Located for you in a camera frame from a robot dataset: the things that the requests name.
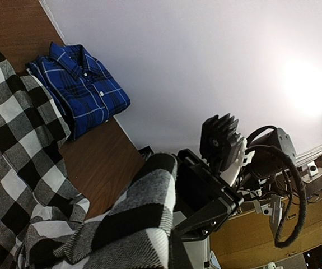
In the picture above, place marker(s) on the black white checkered shirt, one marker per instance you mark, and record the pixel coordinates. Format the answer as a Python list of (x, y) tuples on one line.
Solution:
[(43, 220)]

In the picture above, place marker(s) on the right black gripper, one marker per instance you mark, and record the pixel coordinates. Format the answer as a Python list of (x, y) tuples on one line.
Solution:
[(206, 200)]

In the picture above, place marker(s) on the folded blue plaid shirt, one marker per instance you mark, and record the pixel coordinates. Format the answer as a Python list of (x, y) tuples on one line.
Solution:
[(84, 91)]

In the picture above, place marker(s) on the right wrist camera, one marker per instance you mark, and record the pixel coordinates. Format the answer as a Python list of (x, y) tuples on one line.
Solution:
[(220, 143)]

